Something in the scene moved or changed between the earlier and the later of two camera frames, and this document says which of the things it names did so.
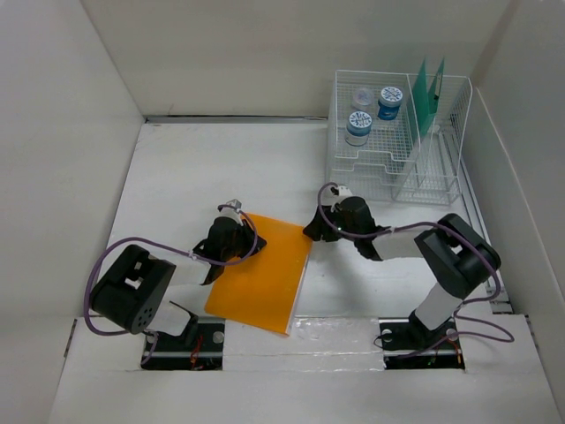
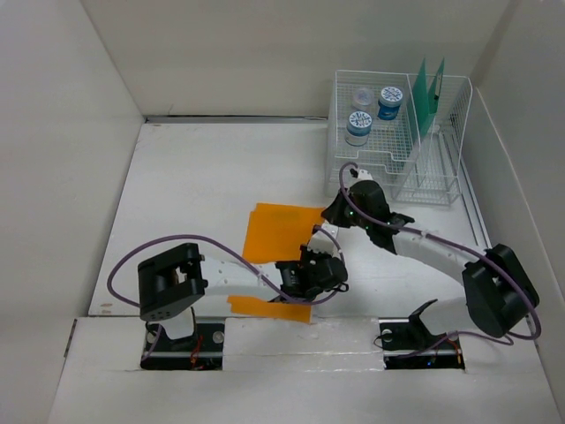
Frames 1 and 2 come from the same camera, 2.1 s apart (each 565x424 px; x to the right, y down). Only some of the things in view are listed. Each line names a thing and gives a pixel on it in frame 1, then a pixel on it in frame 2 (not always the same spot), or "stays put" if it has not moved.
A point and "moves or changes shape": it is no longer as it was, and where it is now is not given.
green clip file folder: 425,100 stays put
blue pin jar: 389,102 stays put
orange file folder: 262,289 moves or changes shape
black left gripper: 247,234 to 305,253
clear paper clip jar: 362,99 stays put
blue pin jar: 358,126 stays put
